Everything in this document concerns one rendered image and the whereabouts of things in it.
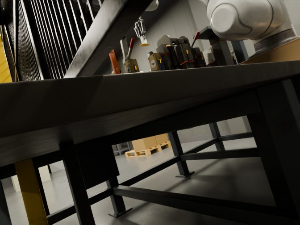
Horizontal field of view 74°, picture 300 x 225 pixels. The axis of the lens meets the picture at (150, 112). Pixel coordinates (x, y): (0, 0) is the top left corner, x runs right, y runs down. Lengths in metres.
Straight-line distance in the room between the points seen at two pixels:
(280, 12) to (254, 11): 0.19
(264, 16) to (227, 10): 0.15
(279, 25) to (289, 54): 0.15
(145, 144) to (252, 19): 4.08
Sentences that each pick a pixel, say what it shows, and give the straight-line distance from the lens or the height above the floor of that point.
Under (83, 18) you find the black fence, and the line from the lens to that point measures 0.29.
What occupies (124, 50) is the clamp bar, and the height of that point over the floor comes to 1.12.
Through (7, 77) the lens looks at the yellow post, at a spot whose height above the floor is 1.24.
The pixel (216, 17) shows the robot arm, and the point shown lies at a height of 0.95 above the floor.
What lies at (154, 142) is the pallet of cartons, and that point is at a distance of 4.82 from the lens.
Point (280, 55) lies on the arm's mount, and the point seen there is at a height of 0.76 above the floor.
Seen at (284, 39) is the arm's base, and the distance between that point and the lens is 1.02.
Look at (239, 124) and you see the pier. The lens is 3.92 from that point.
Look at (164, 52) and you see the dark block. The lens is 1.32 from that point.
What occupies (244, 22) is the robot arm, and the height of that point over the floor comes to 0.89.
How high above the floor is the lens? 0.64
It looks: 4 degrees up
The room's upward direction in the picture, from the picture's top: 17 degrees counter-clockwise
